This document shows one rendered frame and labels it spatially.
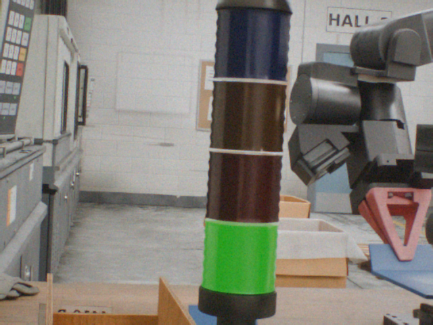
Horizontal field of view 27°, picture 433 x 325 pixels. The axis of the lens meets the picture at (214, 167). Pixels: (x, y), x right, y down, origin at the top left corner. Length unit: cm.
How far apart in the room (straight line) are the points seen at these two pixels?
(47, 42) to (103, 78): 620
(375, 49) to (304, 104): 10
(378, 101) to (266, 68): 57
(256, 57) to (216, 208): 8
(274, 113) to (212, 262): 8
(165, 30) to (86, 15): 100
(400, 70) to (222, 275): 59
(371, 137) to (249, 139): 54
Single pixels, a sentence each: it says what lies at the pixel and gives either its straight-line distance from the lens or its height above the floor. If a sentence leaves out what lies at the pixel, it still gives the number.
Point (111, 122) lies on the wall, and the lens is 1143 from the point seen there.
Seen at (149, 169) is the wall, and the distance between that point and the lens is 1146.
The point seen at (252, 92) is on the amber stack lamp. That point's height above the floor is 115.
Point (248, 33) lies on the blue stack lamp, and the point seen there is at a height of 118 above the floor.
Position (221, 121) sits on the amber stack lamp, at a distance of 44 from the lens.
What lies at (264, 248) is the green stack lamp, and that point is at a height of 107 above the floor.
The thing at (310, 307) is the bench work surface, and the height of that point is 90.
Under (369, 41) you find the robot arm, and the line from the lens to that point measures 102.
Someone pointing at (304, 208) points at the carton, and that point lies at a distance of 482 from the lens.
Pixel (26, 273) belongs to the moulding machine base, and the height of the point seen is 52.
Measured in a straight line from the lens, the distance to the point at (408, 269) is 95.
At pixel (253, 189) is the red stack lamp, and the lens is 44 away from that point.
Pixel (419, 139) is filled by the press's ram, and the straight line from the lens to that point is 69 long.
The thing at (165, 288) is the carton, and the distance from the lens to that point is 89.
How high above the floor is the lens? 113
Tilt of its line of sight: 3 degrees down
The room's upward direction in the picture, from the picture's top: 3 degrees clockwise
